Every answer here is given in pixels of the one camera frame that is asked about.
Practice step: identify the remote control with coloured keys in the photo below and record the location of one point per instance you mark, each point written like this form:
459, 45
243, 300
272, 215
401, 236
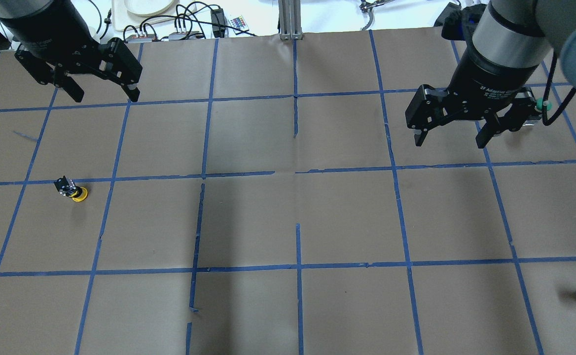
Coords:
238, 23

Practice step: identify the yellow push button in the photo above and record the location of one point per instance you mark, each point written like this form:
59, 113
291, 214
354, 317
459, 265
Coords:
66, 187

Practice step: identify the green push button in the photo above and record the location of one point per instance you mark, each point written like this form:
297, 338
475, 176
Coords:
543, 105

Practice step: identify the black power adapter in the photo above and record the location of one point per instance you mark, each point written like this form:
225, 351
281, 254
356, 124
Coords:
219, 23

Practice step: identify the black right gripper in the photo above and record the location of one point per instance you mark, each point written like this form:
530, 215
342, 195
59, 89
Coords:
490, 79

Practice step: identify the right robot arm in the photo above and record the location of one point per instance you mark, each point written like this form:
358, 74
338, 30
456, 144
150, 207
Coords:
506, 40

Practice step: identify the beige tray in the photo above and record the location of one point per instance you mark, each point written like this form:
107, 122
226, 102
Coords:
121, 17

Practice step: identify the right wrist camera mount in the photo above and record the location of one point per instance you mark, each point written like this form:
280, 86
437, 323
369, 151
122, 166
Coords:
458, 23

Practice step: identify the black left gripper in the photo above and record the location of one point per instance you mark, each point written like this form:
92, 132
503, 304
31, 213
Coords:
50, 35

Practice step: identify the beige round plate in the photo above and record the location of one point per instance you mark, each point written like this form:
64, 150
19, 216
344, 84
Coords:
146, 8

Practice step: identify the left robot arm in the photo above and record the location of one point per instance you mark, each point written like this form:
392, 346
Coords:
19, 8

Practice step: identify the aluminium frame post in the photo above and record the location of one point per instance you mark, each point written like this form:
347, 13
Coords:
290, 20

